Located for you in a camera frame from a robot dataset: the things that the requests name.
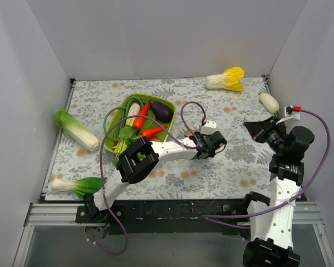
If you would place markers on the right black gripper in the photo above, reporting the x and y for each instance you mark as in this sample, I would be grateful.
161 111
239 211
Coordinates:
263 132

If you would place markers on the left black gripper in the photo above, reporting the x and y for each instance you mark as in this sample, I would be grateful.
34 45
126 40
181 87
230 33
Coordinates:
216 139

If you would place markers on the brass padlock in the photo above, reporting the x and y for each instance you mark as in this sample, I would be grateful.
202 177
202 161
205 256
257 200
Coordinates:
189 133

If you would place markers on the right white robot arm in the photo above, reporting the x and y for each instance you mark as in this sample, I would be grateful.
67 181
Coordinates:
271 229

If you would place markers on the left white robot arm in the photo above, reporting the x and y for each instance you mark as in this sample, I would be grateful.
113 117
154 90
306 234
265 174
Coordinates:
141 157

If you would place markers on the white toy daikon radish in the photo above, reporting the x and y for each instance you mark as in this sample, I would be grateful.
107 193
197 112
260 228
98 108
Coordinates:
272 106

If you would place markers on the floral table mat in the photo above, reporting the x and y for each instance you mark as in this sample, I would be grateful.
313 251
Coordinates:
241 168

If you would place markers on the yellow napa cabbage toy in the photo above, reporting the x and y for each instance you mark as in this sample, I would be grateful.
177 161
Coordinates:
229 80

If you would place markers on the brown toy potato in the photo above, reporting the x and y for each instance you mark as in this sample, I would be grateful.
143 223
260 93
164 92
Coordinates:
156 139

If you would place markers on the purple toy eggplant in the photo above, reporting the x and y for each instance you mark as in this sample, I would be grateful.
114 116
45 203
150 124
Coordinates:
162 112

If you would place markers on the red toy chili pepper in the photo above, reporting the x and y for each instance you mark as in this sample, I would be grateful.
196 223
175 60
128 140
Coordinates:
149 133

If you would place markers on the orange toy carrot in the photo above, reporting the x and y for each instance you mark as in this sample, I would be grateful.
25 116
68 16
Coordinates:
139 121

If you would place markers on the green plastic basket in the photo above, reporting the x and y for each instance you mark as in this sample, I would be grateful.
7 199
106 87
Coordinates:
150 120

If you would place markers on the white toy radish in basket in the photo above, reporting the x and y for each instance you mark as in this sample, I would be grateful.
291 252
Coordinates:
133 110

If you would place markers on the green leafy toy in basket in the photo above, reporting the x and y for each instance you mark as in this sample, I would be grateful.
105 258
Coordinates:
127 136

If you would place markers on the green toy long beans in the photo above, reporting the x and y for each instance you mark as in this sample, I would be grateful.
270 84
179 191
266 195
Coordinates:
121 112

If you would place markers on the green bok choy toy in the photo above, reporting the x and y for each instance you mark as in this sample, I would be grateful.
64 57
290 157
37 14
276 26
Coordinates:
82 187

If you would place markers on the green napa cabbage toy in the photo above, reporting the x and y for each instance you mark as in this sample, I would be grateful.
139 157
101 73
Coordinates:
75 129

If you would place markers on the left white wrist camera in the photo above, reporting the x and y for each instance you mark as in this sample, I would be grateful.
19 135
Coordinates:
208 128

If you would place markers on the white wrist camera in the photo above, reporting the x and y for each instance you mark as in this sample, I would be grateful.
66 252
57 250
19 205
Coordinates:
291 114
208 128

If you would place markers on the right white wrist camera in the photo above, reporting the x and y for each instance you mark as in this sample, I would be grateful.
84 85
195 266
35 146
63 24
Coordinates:
291 114

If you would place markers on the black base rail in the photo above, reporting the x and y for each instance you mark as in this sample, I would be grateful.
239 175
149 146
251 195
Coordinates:
177 216

